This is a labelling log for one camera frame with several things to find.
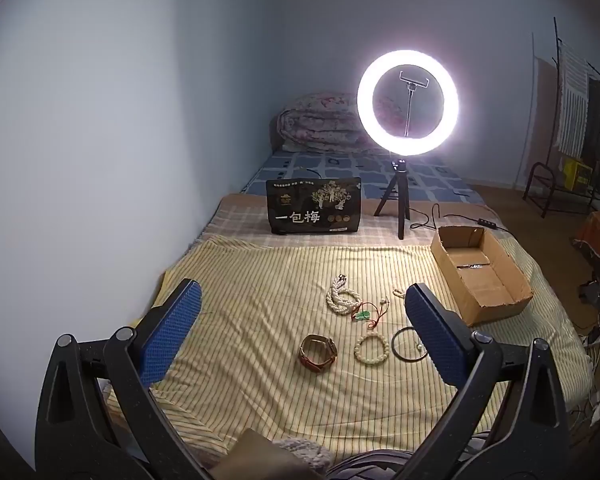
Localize brown cardboard box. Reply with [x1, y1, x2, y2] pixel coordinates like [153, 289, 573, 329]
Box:
[430, 225, 534, 327]

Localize yellow box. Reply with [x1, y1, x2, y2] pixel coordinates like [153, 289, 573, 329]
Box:
[562, 157, 593, 191]

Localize black clothes rack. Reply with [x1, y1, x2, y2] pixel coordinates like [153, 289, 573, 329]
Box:
[552, 17, 600, 196]

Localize white floor cables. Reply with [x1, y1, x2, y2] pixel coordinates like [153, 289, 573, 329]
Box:
[575, 330, 600, 431]

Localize black metal shoe rack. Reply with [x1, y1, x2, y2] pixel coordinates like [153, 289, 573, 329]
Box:
[522, 161, 600, 218]

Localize blue patterned bed sheet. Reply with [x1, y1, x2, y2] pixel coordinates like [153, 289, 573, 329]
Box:
[242, 149, 486, 206]

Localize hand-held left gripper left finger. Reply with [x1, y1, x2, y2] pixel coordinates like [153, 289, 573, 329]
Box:
[35, 278, 211, 480]

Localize black floor device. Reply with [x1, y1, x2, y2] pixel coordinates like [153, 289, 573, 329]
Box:
[580, 280, 600, 311]

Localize black tripod stand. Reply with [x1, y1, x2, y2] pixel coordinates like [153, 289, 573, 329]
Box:
[374, 159, 421, 240]

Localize yellow striped bed sheet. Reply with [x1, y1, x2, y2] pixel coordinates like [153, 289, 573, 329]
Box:
[105, 234, 593, 466]

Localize white knit hanging garment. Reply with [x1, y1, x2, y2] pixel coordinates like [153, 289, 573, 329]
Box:
[555, 45, 591, 161]

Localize plaid beige blanket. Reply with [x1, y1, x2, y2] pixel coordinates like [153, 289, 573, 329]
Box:
[200, 192, 521, 251]

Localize long white bead necklace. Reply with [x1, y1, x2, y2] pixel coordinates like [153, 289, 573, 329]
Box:
[326, 274, 359, 317]

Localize white ring light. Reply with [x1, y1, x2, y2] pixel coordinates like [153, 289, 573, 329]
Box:
[356, 49, 461, 157]

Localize folded floral quilt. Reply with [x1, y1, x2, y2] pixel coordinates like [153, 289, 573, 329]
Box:
[270, 92, 406, 153]

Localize thin black bangle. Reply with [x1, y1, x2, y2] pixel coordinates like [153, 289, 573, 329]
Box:
[391, 326, 428, 361]

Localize cream bead bracelet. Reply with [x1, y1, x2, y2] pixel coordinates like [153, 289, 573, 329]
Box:
[354, 332, 391, 367]

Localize black snack bag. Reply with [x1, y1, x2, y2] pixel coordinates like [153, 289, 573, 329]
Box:
[266, 177, 363, 235]

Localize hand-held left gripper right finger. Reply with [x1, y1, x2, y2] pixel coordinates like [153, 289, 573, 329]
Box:
[405, 282, 571, 480]

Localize striped dark cloth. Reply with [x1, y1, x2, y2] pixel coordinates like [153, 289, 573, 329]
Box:
[327, 451, 416, 480]

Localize brown leather watch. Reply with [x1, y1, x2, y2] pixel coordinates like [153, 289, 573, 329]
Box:
[299, 334, 338, 373]

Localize red cord green pendant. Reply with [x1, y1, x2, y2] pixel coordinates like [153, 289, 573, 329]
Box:
[350, 297, 391, 330]

